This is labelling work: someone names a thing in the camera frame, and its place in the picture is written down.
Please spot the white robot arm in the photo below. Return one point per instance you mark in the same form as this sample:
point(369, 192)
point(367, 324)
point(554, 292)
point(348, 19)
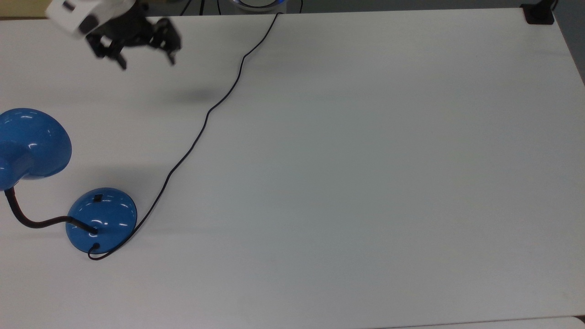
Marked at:
point(77, 13)

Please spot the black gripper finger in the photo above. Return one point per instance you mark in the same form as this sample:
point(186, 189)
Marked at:
point(112, 52)
point(168, 39)

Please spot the black table clamp mount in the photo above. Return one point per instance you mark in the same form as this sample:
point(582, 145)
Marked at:
point(539, 13)

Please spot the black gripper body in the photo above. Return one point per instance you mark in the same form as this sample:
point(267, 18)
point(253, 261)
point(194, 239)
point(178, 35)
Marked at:
point(125, 29)

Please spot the blue gooseneck desk lamp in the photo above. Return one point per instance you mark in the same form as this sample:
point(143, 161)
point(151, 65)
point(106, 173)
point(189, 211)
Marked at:
point(103, 219)

